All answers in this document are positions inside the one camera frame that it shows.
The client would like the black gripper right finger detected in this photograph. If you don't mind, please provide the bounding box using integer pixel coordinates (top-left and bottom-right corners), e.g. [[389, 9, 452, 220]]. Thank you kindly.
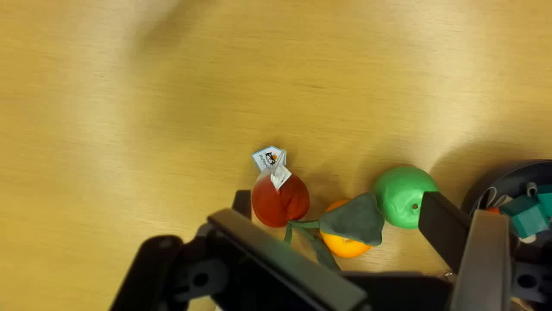
[[420, 191, 552, 311]]

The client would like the teal block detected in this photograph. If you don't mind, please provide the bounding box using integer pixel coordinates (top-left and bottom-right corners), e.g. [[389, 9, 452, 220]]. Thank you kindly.
[[501, 196, 551, 239], [535, 191, 552, 222]]

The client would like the green toy apple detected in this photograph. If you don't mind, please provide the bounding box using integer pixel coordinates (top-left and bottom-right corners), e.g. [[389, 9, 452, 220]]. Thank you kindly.
[[371, 165, 442, 232]]

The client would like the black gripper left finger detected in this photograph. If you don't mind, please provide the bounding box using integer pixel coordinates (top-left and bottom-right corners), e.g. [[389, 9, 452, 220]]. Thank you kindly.
[[111, 189, 370, 311]]

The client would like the red plush radish with leaves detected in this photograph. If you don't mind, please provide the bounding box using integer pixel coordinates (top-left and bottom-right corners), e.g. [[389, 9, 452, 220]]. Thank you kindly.
[[251, 146, 387, 274]]

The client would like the black bowl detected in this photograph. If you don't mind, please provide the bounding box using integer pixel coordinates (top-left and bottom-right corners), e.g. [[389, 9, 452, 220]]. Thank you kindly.
[[463, 159, 552, 270]]

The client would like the orange toy fruit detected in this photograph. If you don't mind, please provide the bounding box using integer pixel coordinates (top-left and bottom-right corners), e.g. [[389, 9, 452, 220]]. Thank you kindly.
[[320, 199, 373, 260]]

